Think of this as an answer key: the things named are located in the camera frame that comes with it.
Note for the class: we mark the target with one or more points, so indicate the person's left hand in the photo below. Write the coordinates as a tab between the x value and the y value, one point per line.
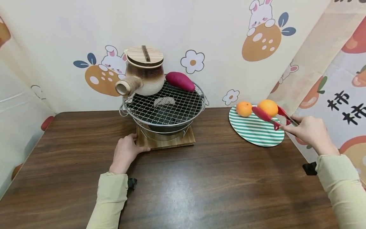
124	154

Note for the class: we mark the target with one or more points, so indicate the person's right hand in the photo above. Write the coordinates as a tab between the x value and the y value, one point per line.
311	132

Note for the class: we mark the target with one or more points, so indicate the person's right thumb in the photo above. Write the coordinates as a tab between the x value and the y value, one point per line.
288	128

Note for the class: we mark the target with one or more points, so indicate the person's left thumb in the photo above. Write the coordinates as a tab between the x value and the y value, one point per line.
143	149

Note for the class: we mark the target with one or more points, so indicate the person's left fingers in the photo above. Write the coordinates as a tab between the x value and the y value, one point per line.
131	136

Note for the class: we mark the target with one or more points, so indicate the person's right index finger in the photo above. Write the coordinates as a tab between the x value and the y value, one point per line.
298	118

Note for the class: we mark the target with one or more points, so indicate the red tongs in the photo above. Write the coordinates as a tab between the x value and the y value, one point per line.
263	115

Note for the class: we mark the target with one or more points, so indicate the wooden board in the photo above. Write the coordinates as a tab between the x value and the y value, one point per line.
171	142

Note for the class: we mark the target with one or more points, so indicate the large orange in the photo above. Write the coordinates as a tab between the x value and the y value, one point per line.
268	107

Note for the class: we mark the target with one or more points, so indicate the green striped plate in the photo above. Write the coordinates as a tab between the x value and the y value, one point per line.
254	132

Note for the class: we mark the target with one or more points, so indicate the black charcoal stove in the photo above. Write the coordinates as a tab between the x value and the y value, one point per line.
165	122

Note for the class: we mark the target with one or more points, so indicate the black wrist band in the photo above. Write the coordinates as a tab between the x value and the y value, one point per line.
310	168
132	183

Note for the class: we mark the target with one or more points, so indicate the small orange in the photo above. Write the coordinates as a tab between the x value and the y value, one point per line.
244	108

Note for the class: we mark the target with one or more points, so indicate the brown ceramic teapot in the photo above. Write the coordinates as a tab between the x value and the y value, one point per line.
147	81

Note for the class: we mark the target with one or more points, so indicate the purple sweet potato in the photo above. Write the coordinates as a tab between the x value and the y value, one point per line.
180	81

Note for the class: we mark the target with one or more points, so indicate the wooden teapot lid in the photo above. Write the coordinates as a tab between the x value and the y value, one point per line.
144	55

